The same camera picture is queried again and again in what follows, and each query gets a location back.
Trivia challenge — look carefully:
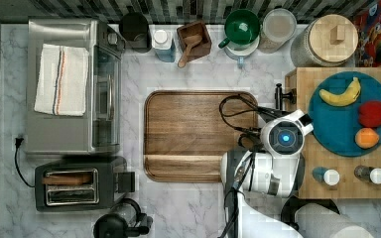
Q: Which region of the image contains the black drawer handle bar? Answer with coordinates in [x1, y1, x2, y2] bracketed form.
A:
[275, 83, 297, 110]

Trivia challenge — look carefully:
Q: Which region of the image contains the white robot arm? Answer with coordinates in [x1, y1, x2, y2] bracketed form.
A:
[218, 109, 314, 238]

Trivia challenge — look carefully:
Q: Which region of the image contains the brown wooden cutting board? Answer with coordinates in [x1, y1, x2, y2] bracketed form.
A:
[144, 90, 258, 182]

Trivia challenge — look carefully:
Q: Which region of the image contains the dark wooden utensil box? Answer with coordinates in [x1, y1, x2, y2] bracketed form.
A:
[177, 20, 211, 61]

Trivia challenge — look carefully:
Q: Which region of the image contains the wooden spoon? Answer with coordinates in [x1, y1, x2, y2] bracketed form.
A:
[178, 35, 202, 67]

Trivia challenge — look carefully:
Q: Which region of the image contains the blue bottle white cap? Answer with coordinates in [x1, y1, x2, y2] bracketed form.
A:
[152, 30, 176, 62]

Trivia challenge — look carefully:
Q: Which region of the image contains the light blue mug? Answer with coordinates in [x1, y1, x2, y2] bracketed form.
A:
[224, 37, 259, 68]

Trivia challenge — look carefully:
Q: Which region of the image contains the stainless steel toaster oven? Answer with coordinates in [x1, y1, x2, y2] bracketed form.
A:
[26, 19, 124, 155]

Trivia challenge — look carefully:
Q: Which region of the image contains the green mug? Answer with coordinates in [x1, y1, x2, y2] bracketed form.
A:
[218, 9, 261, 49]

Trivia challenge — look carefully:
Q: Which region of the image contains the black cylindrical canister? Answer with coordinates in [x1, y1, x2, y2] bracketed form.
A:
[119, 12, 152, 53]

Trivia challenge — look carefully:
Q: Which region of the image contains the black two-slot toaster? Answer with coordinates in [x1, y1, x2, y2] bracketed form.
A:
[35, 156, 135, 212]

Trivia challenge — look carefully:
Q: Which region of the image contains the clear jar with grains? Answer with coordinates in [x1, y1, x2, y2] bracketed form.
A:
[258, 8, 297, 54]

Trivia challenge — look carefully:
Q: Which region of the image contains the black round paper towel base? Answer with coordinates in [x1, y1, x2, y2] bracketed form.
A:
[281, 195, 339, 230]

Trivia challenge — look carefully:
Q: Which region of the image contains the white striped dish towel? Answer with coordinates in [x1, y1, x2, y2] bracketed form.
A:
[34, 44, 89, 116]

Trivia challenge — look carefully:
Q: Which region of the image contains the blue salt shaker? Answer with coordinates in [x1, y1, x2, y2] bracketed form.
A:
[312, 167, 340, 186]

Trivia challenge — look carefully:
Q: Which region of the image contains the white paper towel roll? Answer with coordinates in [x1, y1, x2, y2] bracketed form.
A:
[295, 203, 374, 238]

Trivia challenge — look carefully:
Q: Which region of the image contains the yellow banana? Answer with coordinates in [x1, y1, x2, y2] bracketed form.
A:
[318, 77, 361, 107]

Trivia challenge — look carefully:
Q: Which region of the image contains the blue round plate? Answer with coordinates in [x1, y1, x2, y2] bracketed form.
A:
[308, 71, 381, 157]

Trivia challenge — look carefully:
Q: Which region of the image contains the glass jar wooden lid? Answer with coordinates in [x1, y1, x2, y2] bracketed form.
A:
[291, 14, 358, 67]

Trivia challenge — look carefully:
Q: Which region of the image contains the orange fruit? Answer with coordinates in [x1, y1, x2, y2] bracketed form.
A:
[355, 128, 380, 149]

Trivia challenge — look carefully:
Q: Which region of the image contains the red apple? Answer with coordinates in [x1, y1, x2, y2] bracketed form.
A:
[358, 100, 381, 128]

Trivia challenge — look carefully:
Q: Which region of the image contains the dark pepper shaker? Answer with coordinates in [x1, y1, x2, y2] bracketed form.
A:
[354, 166, 381, 184]

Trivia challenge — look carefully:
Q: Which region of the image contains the red cereal box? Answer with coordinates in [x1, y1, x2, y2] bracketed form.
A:
[354, 0, 381, 67]

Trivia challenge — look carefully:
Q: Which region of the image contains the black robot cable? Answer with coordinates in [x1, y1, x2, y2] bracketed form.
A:
[218, 94, 279, 149]

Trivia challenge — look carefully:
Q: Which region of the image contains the black power cord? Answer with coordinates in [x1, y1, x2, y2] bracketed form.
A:
[13, 136, 36, 188]

